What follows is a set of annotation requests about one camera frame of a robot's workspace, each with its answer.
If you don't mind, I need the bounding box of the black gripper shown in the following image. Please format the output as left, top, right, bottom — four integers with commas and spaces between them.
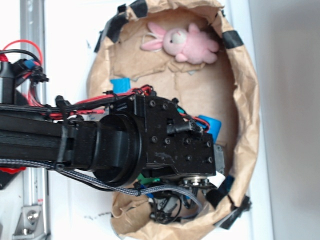
149, 176, 218, 224

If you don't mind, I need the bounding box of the blue plastic bottle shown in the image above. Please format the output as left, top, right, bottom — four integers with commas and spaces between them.
195, 115, 222, 143

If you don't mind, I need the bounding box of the blue rectangular wooden block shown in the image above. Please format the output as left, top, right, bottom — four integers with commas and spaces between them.
110, 77, 131, 94

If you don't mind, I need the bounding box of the aluminium extrusion rail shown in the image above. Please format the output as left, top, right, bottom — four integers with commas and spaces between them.
19, 0, 51, 240

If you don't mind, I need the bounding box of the green rectangular block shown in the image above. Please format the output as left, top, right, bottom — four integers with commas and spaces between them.
137, 173, 160, 186

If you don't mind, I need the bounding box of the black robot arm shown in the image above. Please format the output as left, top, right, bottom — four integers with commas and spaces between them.
0, 93, 225, 208

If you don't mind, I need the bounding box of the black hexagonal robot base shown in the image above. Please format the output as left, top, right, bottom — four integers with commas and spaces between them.
0, 167, 26, 190

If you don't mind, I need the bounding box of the pink plush bunny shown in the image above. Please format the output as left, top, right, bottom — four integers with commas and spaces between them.
140, 22, 219, 65

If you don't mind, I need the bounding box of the metal corner bracket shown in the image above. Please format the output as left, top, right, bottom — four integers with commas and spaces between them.
12, 205, 47, 240

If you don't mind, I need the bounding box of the brown paper bag bin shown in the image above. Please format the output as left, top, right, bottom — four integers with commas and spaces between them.
87, 0, 260, 240

